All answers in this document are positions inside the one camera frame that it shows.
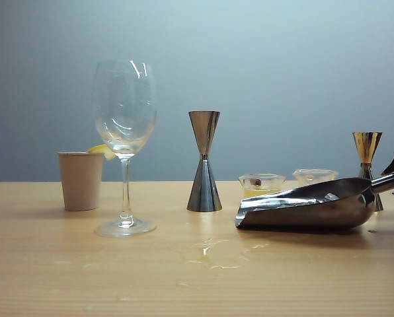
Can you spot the stainless steel ice scoop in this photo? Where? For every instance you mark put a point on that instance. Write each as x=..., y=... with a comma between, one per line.
x=316, y=214

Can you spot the gold double-ended jigger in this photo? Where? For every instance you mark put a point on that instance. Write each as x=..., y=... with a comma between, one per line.
x=367, y=147

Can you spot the glass beaker with orange juice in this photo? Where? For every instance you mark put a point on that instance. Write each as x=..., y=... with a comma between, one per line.
x=314, y=175

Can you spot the glass beaker with yellow juice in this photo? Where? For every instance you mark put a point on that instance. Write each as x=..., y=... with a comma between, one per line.
x=261, y=185

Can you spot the brown stick in beaker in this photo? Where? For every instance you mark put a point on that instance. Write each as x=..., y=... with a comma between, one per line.
x=256, y=182

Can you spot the silver double-ended jigger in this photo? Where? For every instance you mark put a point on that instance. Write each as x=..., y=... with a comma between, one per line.
x=204, y=191

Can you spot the water puddle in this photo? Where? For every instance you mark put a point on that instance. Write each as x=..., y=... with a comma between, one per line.
x=213, y=252

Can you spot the clear wine glass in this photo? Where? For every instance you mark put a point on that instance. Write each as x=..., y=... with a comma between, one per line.
x=126, y=132

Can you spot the yellow lemon slice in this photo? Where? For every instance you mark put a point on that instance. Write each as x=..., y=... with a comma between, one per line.
x=99, y=149

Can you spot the beige paper cup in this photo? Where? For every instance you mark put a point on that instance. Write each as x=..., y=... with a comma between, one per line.
x=80, y=181

